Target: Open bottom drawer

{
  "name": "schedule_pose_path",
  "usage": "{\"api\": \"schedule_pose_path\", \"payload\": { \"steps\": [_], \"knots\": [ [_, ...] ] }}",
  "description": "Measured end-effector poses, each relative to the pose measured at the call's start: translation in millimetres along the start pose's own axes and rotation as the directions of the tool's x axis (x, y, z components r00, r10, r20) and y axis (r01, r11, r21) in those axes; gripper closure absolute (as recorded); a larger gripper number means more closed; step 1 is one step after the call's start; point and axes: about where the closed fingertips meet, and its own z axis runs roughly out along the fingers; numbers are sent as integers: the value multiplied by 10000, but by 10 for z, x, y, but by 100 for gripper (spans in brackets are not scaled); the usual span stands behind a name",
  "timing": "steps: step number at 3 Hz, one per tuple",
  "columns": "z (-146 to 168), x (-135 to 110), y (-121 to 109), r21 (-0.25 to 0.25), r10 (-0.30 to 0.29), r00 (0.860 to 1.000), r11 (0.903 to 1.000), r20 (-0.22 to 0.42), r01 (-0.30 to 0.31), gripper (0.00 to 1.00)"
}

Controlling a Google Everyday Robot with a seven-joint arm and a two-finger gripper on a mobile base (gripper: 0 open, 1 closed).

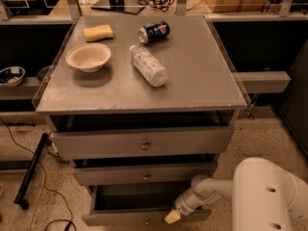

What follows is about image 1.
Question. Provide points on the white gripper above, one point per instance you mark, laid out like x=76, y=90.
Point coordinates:
x=184, y=208

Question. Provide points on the grey metal beam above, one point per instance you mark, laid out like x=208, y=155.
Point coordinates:
x=264, y=81

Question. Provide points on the grey middle drawer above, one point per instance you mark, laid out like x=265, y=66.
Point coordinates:
x=94, y=176

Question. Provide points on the yellow sponge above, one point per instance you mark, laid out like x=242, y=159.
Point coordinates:
x=98, y=32

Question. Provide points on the grey top drawer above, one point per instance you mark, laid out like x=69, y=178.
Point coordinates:
x=142, y=142

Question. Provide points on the grey bottom drawer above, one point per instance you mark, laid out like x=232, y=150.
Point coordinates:
x=129, y=204

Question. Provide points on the black bar on floor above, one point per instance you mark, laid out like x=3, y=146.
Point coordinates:
x=20, y=197

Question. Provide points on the grey drawer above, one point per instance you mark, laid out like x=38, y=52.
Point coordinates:
x=129, y=204
x=142, y=142
x=94, y=176

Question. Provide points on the beige paper bowl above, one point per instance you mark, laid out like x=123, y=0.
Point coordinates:
x=88, y=57

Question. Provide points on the clear plastic water bottle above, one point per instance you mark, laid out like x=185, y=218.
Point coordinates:
x=149, y=67

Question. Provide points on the blue pepsi can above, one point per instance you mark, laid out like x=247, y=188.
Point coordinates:
x=153, y=32

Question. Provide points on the black monitor stand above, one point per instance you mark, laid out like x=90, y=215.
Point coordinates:
x=120, y=6

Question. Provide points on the grey drawer cabinet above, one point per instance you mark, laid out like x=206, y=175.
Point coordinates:
x=200, y=90

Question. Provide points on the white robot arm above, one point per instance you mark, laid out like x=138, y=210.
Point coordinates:
x=265, y=196

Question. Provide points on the white bowl with items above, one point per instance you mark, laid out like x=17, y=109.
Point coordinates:
x=11, y=76

